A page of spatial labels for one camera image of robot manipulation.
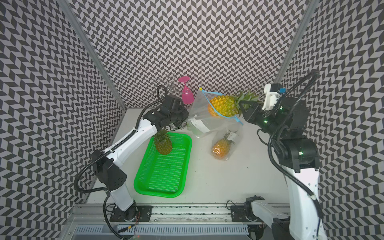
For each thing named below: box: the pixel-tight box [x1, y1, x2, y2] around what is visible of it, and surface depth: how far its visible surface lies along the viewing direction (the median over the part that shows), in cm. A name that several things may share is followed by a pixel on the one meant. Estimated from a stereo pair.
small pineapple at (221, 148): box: [211, 129, 238, 159], surface depth 89 cm
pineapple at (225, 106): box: [207, 89, 260, 118], surface depth 57 cm
